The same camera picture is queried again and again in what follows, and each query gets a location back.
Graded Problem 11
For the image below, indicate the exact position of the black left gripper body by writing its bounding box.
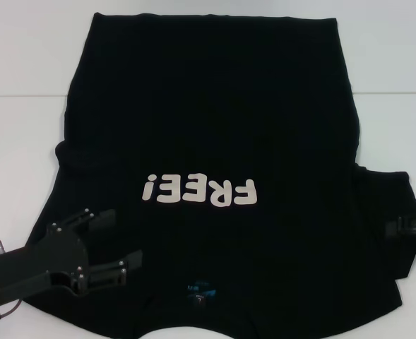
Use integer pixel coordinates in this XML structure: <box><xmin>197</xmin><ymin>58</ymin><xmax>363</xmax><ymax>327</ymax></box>
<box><xmin>0</xmin><ymin>222</ymin><xmax>90</xmax><ymax>307</ymax></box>

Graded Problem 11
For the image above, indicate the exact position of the black t-shirt with FREE print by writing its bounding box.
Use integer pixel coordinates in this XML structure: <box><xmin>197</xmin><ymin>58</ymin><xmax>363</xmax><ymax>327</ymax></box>
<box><xmin>23</xmin><ymin>12</ymin><xmax>416</xmax><ymax>339</ymax></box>

